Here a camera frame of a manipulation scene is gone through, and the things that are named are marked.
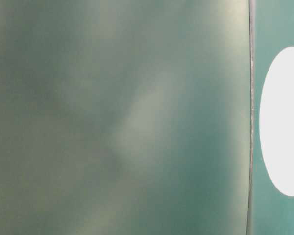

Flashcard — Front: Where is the white round bowl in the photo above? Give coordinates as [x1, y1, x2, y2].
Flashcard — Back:
[259, 47, 294, 197]

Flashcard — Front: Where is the green table cloth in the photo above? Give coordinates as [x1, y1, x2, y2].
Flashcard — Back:
[247, 0, 294, 235]

